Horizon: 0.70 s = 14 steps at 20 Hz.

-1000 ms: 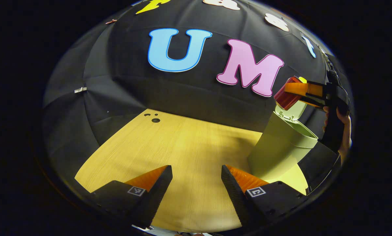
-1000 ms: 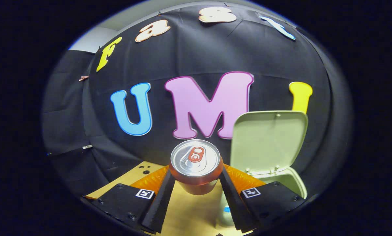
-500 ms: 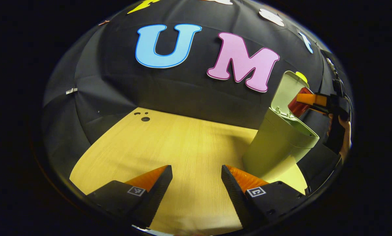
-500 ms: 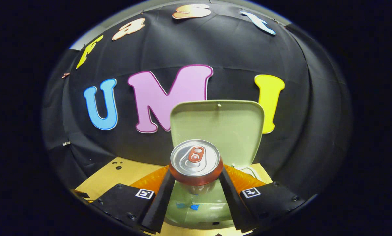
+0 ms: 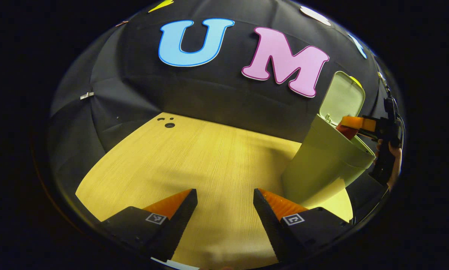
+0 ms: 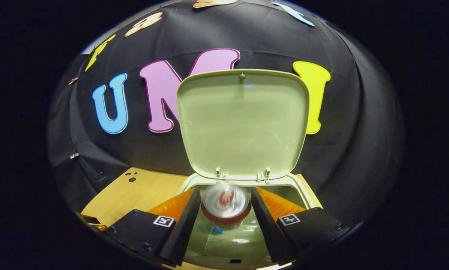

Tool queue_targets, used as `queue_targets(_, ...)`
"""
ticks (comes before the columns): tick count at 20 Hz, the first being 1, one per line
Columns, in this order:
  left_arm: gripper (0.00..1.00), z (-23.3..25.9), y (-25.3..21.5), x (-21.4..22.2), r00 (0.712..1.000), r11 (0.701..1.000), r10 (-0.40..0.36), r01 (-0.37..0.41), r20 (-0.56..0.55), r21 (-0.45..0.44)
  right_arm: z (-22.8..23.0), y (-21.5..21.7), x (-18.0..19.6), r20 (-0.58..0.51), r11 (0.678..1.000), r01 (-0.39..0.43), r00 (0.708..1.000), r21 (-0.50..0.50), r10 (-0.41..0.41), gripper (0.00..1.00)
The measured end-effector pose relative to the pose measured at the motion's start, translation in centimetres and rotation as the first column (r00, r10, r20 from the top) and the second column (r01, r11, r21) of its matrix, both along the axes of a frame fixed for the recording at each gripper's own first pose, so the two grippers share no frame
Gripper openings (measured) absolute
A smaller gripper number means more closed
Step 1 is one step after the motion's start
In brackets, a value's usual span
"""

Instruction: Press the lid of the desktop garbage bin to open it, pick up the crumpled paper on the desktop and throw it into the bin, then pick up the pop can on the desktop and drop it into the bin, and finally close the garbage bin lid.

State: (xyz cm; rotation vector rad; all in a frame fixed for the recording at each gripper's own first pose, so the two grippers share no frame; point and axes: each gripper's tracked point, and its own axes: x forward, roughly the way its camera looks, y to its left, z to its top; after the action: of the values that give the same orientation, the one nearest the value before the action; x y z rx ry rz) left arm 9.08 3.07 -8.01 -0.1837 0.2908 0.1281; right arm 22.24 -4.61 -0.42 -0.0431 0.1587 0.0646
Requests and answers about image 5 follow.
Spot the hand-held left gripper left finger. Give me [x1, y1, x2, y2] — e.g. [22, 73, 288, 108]
[97, 188, 198, 263]

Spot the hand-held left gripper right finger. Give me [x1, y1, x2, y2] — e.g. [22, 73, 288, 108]
[253, 187, 354, 263]

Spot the green desktop garbage bin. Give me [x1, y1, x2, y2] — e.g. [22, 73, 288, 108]
[281, 71, 377, 208]

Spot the wooden desktop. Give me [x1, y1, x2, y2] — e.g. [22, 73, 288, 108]
[75, 112, 354, 270]

